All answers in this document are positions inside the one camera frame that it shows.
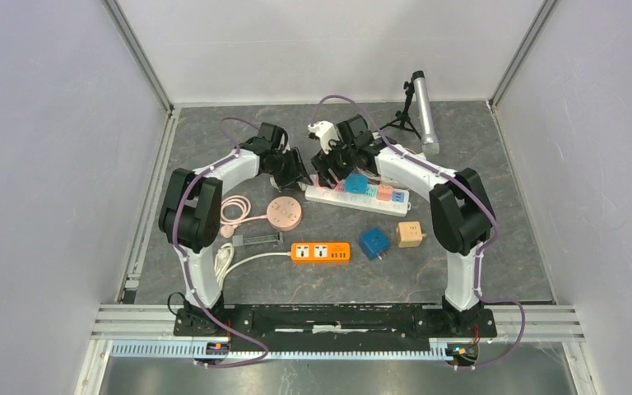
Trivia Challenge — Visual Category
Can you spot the pink coiled socket cable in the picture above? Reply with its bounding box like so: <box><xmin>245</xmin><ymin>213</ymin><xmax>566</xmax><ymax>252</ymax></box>
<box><xmin>218</xmin><ymin>195</ymin><xmax>269</xmax><ymax>239</ymax></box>

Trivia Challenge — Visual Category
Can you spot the blue cube socket adapter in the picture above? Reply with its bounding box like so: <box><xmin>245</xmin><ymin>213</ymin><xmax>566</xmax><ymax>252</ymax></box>
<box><xmin>358</xmin><ymin>227</ymin><xmax>391</xmax><ymax>261</ymax></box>

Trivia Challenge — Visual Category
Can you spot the white orange-strip cable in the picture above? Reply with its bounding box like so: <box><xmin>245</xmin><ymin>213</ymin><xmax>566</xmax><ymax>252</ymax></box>
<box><xmin>213</xmin><ymin>243</ymin><xmax>292</xmax><ymax>290</ymax></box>

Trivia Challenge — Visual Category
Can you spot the salmon small cube adapter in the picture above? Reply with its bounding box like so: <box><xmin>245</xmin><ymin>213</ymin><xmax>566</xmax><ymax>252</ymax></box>
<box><xmin>375</xmin><ymin>184</ymin><xmax>394</xmax><ymax>202</ymax></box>

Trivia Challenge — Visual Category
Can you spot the grey plastic bracket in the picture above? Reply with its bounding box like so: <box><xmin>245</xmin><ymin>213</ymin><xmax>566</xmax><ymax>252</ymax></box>
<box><xmin>230</xmin><ymin>231</ymin><xmax>284</xmax><ymax>247</ymax></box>

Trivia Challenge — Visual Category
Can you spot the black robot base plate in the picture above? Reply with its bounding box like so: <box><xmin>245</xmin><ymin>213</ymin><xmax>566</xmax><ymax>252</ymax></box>
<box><xmin>174</xmin><ymin>303</ymin><xmax>498</xmax><ymax>353</ymax></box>

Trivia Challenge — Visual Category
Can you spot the pink flat plug adapter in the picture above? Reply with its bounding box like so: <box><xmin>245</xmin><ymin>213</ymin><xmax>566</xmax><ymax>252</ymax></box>
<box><xmin>323</xmin><ymin>183</ymin><xmax>345</xmax><ymax>193</ymax></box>

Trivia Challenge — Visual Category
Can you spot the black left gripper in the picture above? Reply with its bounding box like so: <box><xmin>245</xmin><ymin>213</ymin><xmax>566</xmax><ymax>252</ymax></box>
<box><xmin>266</xmin><ymin>147</ymin><xmax>314</xmax><ymax>193</ymax></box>

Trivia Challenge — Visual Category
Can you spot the silver cylindrical flashlight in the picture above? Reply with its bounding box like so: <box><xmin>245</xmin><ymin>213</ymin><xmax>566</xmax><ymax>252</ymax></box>
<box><xmin>411</xmin><ymin>70</ymin><xmax>440</xmax><ymax>157</ymax></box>

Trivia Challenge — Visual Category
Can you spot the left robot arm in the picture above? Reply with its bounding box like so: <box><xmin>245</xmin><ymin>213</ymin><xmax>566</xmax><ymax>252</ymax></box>
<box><xmin>158</xmin><ymin>123</ymin><xmax>313</xmax><ymax>336</ymax></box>

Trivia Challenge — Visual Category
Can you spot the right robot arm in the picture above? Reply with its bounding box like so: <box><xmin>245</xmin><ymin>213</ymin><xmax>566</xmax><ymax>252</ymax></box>
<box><xmin>307</xmin><ymin>115</ymin><xmax>497</xmax><ymax>336</ymax></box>

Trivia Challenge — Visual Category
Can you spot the light blue cube adapter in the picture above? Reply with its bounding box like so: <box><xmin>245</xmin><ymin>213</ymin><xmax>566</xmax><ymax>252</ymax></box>
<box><xmin>344</xmin><ymin>173</ymin><xmax>369</xmax><ymax>195</ymax></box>

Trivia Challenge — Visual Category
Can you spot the long white power strip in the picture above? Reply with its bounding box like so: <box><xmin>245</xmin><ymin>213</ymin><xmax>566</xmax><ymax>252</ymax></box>
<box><xmin>304</xmin><ymin>184</ymin><xmax>411</xmax><ymax>217</ymax></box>

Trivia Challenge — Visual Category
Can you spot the aluminium slotted rail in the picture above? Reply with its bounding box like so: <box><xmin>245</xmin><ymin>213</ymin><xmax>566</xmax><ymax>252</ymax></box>
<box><xmin>110</xmin><ymin>340</ymin><xmax>452</xmax><ymax>362</ymax></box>

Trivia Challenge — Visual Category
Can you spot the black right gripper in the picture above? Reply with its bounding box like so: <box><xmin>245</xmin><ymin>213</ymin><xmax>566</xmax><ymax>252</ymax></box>
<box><xmin>311</xmin><ymin>133</ymin><xmax>356</xmax><ymax>190</ymax></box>

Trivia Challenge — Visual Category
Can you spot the beige dragon cube adapter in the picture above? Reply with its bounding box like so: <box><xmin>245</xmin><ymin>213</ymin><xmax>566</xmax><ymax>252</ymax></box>
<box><xmin>395</xmin><ymin>221</ymin><xmax>426</xmax><ymax>248</ymax></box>

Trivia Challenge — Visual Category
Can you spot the pink round power socket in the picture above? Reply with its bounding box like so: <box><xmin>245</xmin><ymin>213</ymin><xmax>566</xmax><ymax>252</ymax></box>
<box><xmin>266</xmin><ymin>196</ymin><xmax>303</xmax><ymax>231</ymax></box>

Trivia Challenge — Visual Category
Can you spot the orange power strip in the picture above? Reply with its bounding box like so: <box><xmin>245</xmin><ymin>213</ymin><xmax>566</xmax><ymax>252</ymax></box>
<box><xmin>290</xmin><ymin>242</ymin><xmax>351</xmax><ymax>264</ymax></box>

